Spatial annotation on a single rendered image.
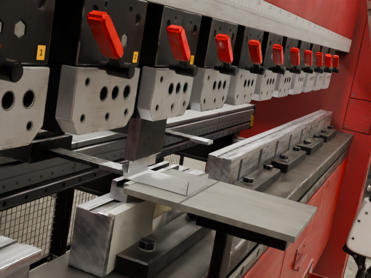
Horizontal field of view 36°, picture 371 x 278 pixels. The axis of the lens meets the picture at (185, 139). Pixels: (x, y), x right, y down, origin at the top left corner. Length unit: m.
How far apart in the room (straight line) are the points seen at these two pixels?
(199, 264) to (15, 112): 0.50
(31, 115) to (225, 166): 0.82
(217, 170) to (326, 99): 1.73
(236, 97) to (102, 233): 0.49
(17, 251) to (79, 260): 0.20
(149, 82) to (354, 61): 2.25
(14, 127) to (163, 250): 0.42
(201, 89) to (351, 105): 2.06
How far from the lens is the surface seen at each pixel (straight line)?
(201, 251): 1.01
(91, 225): 0.84
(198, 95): 1.00
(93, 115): 0.68
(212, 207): 0.83
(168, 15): 0.82
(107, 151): 1.31
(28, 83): 0.57
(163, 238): 0.96
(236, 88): 1.19
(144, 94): 0.82
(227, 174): 1.34
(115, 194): 0.90
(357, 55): 3.00
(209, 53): 1.00
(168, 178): 0.94
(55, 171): 1.15
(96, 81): 0.67
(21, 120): 0.57
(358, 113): 3.00
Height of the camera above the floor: 1.24
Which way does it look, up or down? 11 degrees down
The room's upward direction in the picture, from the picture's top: 10 degrees clockwise
